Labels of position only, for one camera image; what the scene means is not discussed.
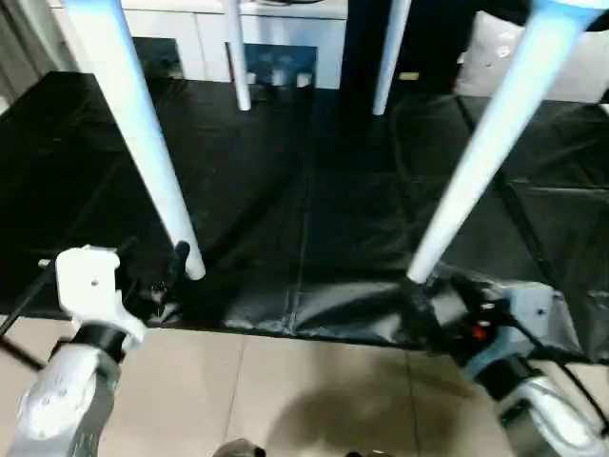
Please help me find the black work mat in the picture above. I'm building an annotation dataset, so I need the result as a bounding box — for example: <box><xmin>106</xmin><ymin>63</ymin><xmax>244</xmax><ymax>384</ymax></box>
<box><xmin>0</xmin><ymin>70</ymin><xmax>609</xmax><ymax>367</ymax></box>

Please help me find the dark robot lower body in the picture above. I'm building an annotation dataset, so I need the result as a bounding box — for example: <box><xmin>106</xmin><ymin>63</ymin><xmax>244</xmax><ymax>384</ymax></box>
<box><xmin>215</xmin><ymin>439</ymin><xmax>392</xmax><ymax>457</ymax></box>

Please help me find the white glass-door cabinet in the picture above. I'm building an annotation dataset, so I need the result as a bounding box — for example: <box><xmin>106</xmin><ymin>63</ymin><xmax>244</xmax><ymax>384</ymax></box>
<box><xmin>50</xmin><ymin>0</ymin><xmax>349</xmax><ymax>90</ymax></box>

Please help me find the black cabinet with yellow label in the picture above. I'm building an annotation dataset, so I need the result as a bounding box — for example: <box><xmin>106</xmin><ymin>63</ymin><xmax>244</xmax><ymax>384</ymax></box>
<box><xmin>339</xmin><ymin>0</ymin><xmax>478</xmax><ymax>97</ymax></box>

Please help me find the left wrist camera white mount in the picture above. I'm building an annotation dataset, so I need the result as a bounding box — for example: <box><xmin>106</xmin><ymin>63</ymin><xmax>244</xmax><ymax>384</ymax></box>
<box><xmin>53</xmin><ymin>244</ymin><xmax>147</xmax><ymax>357</ymax></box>

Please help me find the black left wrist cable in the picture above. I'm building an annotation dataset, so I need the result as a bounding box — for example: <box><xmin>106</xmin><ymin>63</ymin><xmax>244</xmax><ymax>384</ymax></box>
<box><xmin>0</xmin><ymin>258</ymin><xmax>59</xmax><ymax>335</ymax></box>

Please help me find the black table frame leg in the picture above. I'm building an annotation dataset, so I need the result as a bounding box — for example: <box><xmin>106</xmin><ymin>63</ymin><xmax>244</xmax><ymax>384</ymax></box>
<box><xmin>0</xmin><ymin>334</ymin><xmax>48</xmax><ymax>371</ymax></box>

